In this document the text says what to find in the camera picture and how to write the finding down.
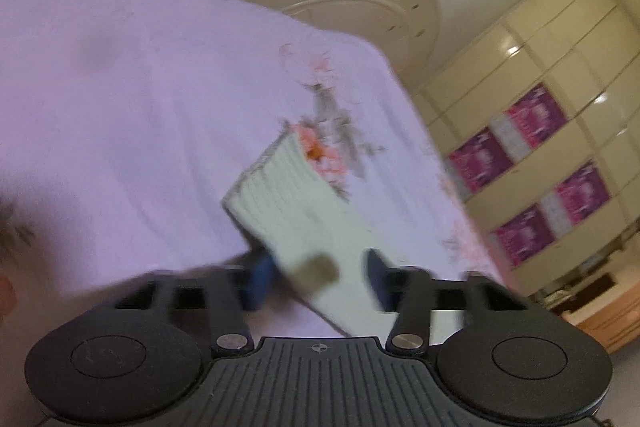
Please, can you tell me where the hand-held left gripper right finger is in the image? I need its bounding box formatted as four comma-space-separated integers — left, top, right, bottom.
365, 249, 531, 355

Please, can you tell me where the lilac floral bedsheet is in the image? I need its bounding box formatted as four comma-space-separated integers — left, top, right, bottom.
0, 0, 507, 408

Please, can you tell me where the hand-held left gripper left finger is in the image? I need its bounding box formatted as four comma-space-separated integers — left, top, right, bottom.
112, 254, 281, 355

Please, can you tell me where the brown wooden door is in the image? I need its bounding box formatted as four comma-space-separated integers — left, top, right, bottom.
565, 277, 640, 353

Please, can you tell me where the cream wardrobe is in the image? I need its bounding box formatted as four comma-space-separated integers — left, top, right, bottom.
415, 0, 640, 303

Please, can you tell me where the purple wall poster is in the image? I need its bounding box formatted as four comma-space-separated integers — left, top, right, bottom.
447, 128, 513, 208
540, 159, 612, 240
492, 83, 568, 158
492, 207, 555, 269

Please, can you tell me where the pale cream knit garment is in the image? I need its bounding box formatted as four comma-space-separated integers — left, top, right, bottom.
221, 134, 436, 338

